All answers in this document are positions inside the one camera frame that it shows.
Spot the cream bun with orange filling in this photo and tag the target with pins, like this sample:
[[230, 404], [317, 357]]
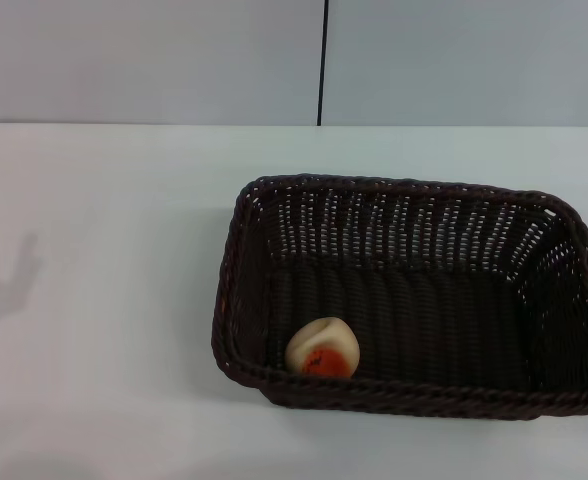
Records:
[[321, 345]]

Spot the black vertical wall strip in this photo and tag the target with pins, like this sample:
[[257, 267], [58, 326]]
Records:
[[322, 60]]

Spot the dark brown woven basket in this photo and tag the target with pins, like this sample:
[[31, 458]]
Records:
[[434, 320]]

